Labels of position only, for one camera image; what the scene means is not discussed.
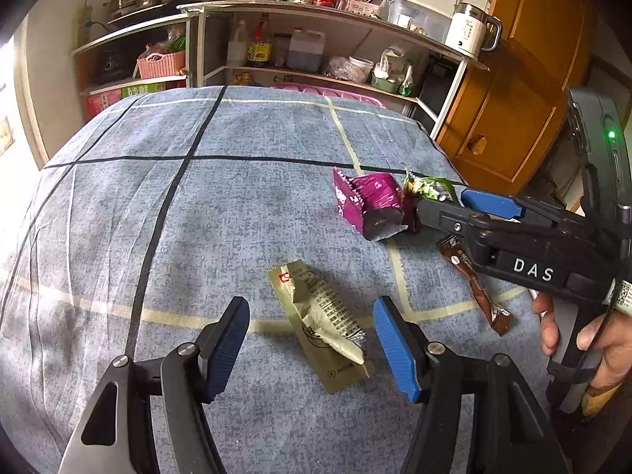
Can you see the white plastic bottle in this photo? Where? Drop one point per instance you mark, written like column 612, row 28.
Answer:
column 237, row 47

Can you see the brown coffee sachet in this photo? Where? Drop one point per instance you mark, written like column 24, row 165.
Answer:
column 481, row 296

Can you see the purple snack wrapper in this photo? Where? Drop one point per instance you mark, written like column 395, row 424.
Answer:
column 370, row 197

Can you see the white electric kettle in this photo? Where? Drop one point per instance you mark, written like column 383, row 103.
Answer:
column 466, row 32

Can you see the wooden cabinet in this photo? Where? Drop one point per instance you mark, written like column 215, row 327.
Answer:
column 533, row 84

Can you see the green seasoning packet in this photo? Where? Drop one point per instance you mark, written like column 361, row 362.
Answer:
column 407, row 84

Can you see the white round container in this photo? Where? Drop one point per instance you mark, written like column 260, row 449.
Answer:
column 361, row 70

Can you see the small white shelf unit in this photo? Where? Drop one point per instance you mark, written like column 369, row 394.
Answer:
column 128, row 29

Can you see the pink utensil holder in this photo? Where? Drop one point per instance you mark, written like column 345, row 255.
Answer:
column 358, row 7

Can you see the white printed bag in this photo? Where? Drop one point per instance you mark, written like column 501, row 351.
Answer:
column 394, row 61

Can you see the soy sauce bottle red cap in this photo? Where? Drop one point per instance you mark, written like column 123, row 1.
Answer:
column 259, row 49

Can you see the pink plastic stool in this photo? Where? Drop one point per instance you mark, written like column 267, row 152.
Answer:
column 335, row 94

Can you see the blue checked tablecloth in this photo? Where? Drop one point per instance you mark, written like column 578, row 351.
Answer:
column 197, row 232

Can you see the person's right hand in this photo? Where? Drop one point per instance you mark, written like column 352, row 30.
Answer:
column 612, row 350

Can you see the steel pan with lid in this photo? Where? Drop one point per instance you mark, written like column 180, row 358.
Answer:
column 121, row 2

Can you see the wall power strip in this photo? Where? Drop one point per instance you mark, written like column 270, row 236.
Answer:
column 83, row 27

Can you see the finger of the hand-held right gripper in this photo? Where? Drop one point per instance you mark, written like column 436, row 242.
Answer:
column 486, row 202
column 439, row 215

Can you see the green snack wrapper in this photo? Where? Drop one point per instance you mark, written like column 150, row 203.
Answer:
column 434, row 188

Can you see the pink woven basket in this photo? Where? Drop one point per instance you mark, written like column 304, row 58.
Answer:
column 160, row 65

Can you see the clear storage box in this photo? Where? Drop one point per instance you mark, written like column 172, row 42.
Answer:
column 419, row 16

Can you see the green and red box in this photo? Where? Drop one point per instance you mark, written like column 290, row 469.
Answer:
column 138, row 91

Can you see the crumpled clear plastic bag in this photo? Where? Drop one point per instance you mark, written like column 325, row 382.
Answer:
column 337, row 68

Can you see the translucent oil jug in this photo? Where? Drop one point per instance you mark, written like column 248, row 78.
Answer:
column 305, row 52

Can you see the black induction cooker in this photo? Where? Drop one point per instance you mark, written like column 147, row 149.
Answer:
column 148, row 15

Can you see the olive green wrapper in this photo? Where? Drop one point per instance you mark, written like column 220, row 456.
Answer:
column 321, row 316

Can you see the small black appliance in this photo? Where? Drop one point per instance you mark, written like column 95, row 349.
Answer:
column 108, row 66

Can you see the large white shelf unit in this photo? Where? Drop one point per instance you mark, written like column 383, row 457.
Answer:
column 237, row 6

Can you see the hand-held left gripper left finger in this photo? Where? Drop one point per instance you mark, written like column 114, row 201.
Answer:
column 227, row 345

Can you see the dark glass jar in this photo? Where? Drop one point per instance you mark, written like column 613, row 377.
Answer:
column 281, row 52

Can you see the green plastic container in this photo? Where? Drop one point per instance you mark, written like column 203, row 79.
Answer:
column 385, row 85

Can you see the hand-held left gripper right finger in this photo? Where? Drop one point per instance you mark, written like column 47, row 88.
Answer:
column 395, row 345

